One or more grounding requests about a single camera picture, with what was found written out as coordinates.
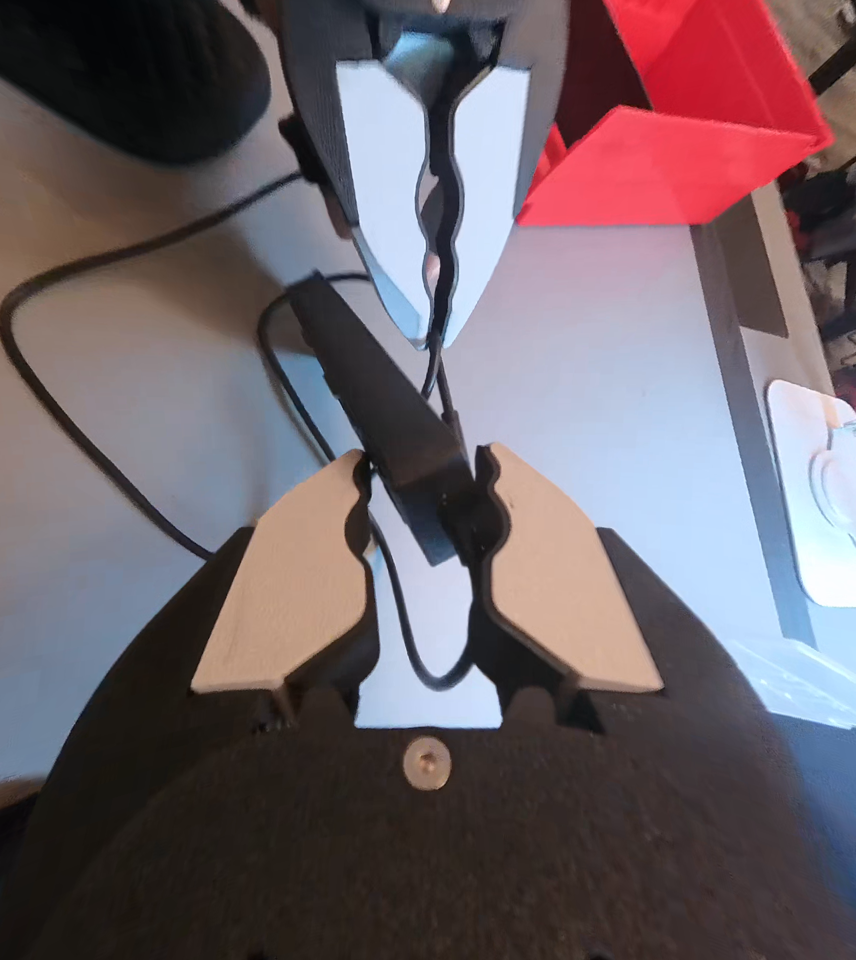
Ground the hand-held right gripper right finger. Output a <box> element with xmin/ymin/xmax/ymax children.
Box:
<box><xmin>471</xmin><ymin>441</ymin><xmax>665</xmax><ymax>706</ymax></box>

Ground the small red plastic bin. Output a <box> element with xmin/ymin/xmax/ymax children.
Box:
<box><xmin>514</xmin><ymin>0</ymin><xmax>835</xmax><ymax>228</ymax></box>

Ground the black usb hub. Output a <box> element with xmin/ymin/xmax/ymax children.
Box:
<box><xmin>287</xmin><ymin>272</ymin><xmax>475</xmax><ymax>569</ymax></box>

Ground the black wrist rest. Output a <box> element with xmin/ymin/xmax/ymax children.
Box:
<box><xmin>0</xmin><ymin>0</ymin><xmax>273</xmax><ymax>168</ymax></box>

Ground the white document stand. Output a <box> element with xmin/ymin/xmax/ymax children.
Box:
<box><xmin>764</xmin><ymin>377</ymin><xmax>856</xmax><ymax>610</ymax></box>

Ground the thick black hub cable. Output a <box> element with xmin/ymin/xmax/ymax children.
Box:
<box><xmin>0</xmin><ymin>171</ymin><xmax>310</xmax><ymax>560</ymax></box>

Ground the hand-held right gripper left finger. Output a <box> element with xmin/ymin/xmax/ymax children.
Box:
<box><xmin>190</xmin><ymin>448</ymin><xmax>382</xmax><ymax>695</ymax></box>

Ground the clear plastic bin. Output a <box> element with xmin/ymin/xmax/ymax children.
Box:
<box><xmin>728</xmin><ymin>636</ymin><xmax>856</xmax><ymax>740</ymax></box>

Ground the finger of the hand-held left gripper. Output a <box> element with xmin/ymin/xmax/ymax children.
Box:
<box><xmin>435</xmin><ymin>66</ymin><xmax>535</xmax><ymax>350</ymax></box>
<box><xmin>334</xmin><ymin>60</ymin><xmax>444</xmax><ymax>352</ymax></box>

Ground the thin black usb cable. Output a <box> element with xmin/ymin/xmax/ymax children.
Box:
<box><xmin>257</xmin><ymin>187</ymin><xmax>474</xmax><ymax>693</ymax></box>

